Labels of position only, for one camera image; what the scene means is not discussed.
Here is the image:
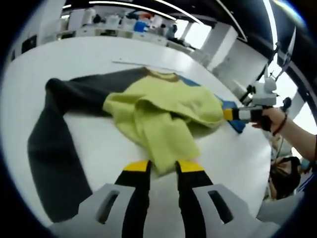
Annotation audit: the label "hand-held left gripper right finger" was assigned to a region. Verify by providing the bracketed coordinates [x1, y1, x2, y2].
[174, 160, 258, 238]

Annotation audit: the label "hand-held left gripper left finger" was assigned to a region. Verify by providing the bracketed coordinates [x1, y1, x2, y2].
[78, 160, 152, 238]

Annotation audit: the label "yellow garment grey blue sleeves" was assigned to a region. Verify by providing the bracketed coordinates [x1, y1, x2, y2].
[27, 66, 247, 224]

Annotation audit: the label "person's right hand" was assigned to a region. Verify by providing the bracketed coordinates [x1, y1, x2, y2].
[252, 106, 284, 134]

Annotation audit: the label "black tripod stand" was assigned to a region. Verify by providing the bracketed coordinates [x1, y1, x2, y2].
[257, 27, 298, 82]

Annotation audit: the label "white ceiling light strip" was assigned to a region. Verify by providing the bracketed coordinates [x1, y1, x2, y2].
[264, 0, 278, 50]
[89, 0, 206, 24]

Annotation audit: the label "row of white cabinets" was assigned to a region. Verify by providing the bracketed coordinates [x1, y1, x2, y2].
[74, 26, 174, 47]

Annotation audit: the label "black monitor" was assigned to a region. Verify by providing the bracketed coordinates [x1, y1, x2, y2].
[21, 34, 38, 54]

